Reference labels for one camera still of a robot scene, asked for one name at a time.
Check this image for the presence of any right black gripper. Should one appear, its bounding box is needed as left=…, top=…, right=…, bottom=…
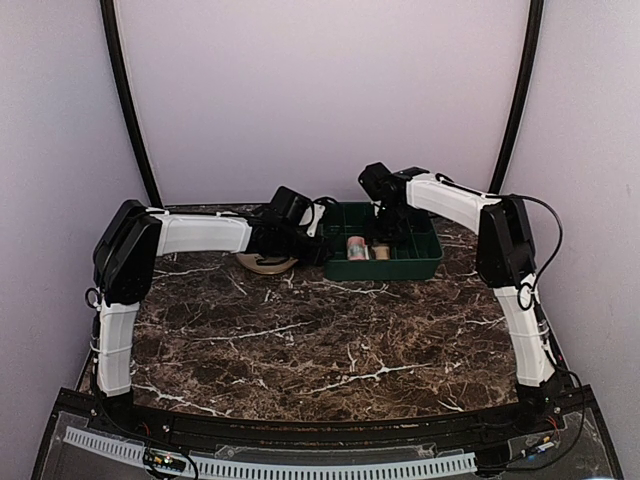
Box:
left=365, top=203, right=410, bottom=246

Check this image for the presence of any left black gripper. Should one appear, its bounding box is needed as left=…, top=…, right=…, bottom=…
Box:
left=278, top=225, right=335, bottom=267

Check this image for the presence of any beige striped sock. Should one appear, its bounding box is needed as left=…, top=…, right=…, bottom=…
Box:
left=371, top=242, right=391, bottom=261

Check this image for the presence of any green compartment tray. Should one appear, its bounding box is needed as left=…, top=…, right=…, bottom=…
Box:
left=318, top=202, right=443, bottom=282

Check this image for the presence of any pink patterned sock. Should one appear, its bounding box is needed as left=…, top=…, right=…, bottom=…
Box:
left=346, top=236, right=369, bottom=261

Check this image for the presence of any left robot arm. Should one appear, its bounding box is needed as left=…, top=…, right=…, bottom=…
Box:
left=85, top=186, right=335, bottom=436

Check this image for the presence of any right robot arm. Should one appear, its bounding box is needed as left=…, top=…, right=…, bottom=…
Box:
left=358, top=162, right=559, bottom=434

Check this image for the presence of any white slotted cable duct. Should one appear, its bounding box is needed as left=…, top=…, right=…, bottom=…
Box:
left=63, top=427, right=477, bottom=479

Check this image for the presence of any black front rail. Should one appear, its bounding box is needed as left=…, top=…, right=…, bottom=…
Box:
left=92, top=399, right=554, bottom=451

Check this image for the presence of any black right frame post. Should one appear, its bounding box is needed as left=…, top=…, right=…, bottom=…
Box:
left=489, top=0, right=545, bottom=194

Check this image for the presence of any black frame post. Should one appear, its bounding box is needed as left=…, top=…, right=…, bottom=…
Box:
left=489, top=0, right=545, bottom=194
left=99, top=0, right=163, bottom=208

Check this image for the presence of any black left frame post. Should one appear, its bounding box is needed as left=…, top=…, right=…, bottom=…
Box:
left=99, top=0, right=163, bottom=208

